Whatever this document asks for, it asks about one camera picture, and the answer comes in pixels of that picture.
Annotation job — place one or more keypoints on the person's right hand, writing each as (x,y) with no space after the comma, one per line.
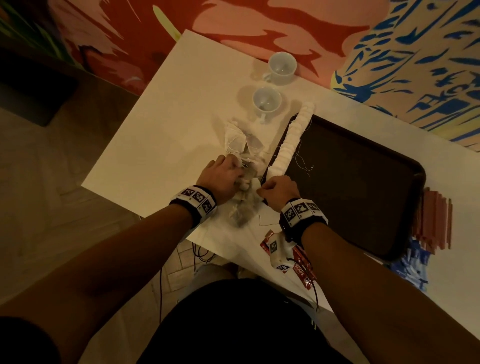
(279,192)

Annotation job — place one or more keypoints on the person's left hand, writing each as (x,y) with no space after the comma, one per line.
(221,178)

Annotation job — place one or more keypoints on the pile of white tea bags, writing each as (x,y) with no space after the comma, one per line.
(240,150)

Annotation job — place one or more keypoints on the row of tea bags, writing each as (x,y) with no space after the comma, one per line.
(289,146)

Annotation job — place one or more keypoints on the pile of red Nescafe sachets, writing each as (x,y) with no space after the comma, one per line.
(296,262)

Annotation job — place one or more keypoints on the dark brown tray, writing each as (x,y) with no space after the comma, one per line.
(360,187)

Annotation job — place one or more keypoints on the pile of blue sachets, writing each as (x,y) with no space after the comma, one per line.
(411,266)

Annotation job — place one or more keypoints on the person's right forearm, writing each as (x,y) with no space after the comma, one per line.
(390,300)

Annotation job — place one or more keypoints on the person's left forearm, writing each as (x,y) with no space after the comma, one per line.
(97,277)

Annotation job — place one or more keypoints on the person's black shirt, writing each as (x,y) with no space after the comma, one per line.
(240,326)

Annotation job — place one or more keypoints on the black marker wristband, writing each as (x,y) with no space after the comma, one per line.
(193,203)
(302,218)

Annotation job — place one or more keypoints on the small white cup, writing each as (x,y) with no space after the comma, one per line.
(282,66)
(266,99)

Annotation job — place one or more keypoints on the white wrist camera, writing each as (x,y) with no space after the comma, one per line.
(280,253)

